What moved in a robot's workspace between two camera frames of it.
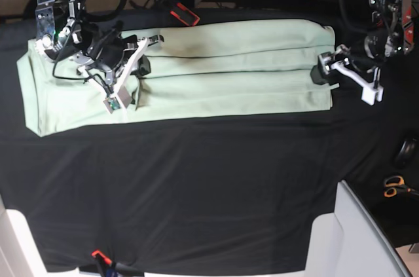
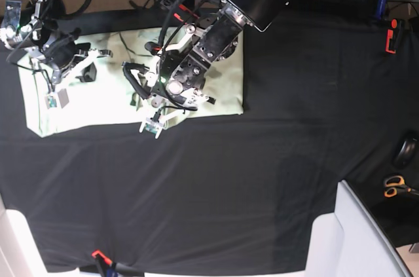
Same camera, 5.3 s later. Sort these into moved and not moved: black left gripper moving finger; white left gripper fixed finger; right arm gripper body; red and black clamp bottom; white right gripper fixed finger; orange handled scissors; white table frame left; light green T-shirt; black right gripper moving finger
Moved: black right gripper moving finger; black left gripper moving finger; white right gripper fixed finger; white left gripper fixed finger; light green T-shirt; right arm gripper body
Not moved: white table frame left; red and black clamp bottom; orange handled scissors
